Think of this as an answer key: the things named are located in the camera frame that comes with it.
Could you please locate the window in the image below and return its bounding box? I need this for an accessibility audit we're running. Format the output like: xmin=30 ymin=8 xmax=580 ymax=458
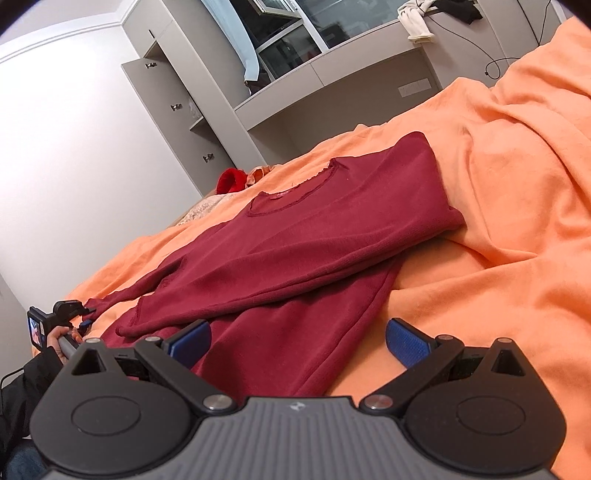
xmin=201 ymin=0 xmax=419 ymax=95

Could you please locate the person's blue jeans leg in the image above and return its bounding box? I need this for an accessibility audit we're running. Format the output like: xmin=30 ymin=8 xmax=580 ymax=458
xmin=6 ymin=445 xmax=47 ymax=480

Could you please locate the small orange cloth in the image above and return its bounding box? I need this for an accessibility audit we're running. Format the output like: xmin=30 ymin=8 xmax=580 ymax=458
xmin=246 ymin=164 xmax=279 ymax=188

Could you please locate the maroon long-sleeve sweater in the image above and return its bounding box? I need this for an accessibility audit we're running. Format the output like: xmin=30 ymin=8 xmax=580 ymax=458
xmin=83 ymin=131 xmax=466 ymax=398

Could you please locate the grey wardrobe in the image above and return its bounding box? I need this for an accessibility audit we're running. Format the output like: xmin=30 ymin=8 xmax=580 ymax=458
xmin=121 ymin=0 xmax=278 ymax=198

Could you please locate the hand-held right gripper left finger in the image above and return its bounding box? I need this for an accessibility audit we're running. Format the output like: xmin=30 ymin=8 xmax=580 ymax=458
xmin=67 ymin=319 xmax=236 ymax=415

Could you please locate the black cloth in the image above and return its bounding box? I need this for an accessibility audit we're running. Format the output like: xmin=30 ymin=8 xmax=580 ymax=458
xmin=431 ymin=0 xmax=484 ymax=25

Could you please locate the person's left hand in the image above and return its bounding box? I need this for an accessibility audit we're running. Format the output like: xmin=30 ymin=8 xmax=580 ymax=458
xmin=46 ymin=325 xmax=85 ymax=361

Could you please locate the white wall socket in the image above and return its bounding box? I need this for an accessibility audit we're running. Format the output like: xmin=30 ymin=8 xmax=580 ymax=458
xmin=398 ymin=78 xmax=433 ymax=98

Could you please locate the grey window desk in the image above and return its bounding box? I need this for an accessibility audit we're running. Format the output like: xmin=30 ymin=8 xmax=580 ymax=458
xmin=233 ymin=0 xmax=563 ymax=133

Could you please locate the light blue curtain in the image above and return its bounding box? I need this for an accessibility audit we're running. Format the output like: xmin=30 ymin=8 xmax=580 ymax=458
xmin=201 ymin=0 xmax=260 ymax=85

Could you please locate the beige patterned bed sheet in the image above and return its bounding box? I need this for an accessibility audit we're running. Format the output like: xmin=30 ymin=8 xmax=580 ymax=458
xmin=177 ymin=191 xmax=237 ymax=228

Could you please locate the black cable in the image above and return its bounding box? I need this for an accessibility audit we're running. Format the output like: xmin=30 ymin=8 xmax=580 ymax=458
xmin=416 ymin=0 xmax=548 ymax=78

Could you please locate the red cloth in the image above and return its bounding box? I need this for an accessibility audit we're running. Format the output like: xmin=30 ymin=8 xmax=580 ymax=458
xmin=217 ymin=168 xmax=249 ymax=195

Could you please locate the white cloth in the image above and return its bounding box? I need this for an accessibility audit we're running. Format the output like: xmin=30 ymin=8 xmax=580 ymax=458
xmin=397 ymin=0 xmax=438 ymax=45

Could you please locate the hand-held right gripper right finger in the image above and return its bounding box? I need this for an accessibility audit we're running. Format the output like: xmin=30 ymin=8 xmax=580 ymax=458
xmin=360 ymin=318 xmax=529 ymax=415

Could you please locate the orange blanket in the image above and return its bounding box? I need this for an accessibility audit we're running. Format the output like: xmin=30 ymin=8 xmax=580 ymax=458
xmin=60 ymin=18 xmax=591 ymax=480

